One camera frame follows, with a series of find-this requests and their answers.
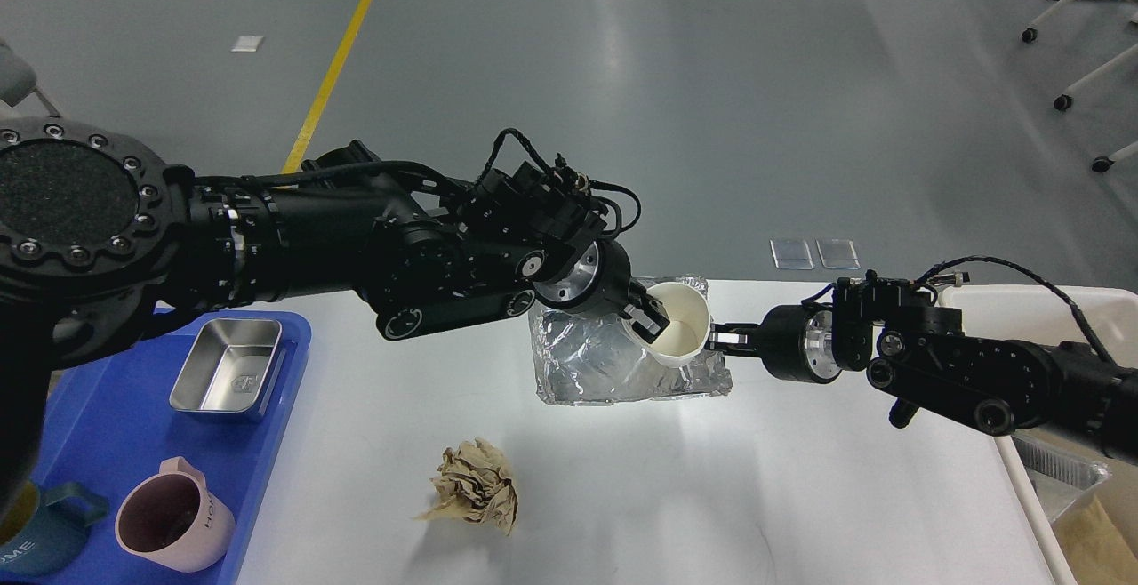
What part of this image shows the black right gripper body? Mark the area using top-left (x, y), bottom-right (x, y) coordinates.
top-left (756, 304), bottom-right (874, 385)

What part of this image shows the foil tray inside bin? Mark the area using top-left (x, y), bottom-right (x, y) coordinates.
top-left (1011, 435), bottom-right (1112, 492)

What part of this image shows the aluminium foil tray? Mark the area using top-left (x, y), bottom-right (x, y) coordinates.
top-left (529, 277), bottom-right (733, 405)

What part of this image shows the brown paper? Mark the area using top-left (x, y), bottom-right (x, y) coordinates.
top-left (1053, 496), bottom-right (1137, 584)
top-left (414, 437), bottom-right (519, 537)

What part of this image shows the white paper cup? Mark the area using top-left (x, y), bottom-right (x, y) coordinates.
top-left (622, 282), bottom-right (711, 369)

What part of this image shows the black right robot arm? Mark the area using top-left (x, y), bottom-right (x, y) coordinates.
top-left (706, 254), bottom-right (1137, 464)

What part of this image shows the clear floor plate left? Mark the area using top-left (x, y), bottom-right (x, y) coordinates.
top-left (769, 239), bottom-right (814, 270)

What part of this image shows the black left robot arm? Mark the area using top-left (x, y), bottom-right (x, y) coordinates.
top-left (1, 116), bottom-right (675, 513)

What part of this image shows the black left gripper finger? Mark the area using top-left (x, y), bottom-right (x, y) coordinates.
top-left (622, 281), bottom-right (670, 326)
top-left (621, 300), bottom-right (663, 343)

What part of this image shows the brown paper inside bin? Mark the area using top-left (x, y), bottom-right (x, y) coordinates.
top-left (1053, 496), bottom-right (1137, 584)

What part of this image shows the pink ribbed mug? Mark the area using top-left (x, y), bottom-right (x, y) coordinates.
top-left (114, 456), bottom-right (236, 572)

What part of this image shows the clear floor plate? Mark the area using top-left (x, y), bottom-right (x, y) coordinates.
top-left (814, 239), bottom-right (861, 270)
top-left (769, 239), bottom-right (814, 270)

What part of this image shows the white plastic bin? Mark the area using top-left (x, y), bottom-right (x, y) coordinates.
top-left (940, 287), bottom-right (1138, 585)

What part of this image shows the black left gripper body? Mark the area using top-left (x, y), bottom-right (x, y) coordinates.
top-left (533, 239), bottom-right (630, 315)

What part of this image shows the stainless steel rectangular tin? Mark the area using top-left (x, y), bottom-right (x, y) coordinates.
top-left (168, 318), bottom-right (285, 421)

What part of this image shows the clear floor plate right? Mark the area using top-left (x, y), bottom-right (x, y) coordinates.
top-left (814, 239), bottom-right (861, 270)

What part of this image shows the white wheeled chair base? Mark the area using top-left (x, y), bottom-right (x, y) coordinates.
top-left (1019, 0), bottom-right (1138, 174)

